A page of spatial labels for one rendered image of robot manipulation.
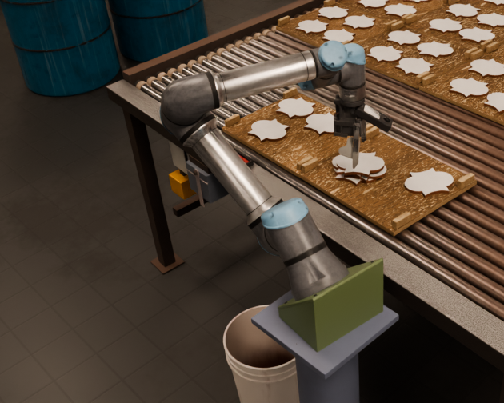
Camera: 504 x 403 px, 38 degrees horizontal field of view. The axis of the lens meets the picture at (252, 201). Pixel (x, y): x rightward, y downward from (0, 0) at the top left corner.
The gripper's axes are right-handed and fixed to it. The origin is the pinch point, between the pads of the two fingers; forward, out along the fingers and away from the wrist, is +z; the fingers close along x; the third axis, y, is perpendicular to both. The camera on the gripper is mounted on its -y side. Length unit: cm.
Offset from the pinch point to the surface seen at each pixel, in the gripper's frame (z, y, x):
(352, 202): 6.8, -0.1, 14.8
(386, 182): 6.9, -8.4, 3.3
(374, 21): 7, 15, -114
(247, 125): 7, 44, -24
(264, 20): 5, 63, -110
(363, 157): 2.3, -0.4, -2.2
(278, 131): 5.6, 32.0, -19.2
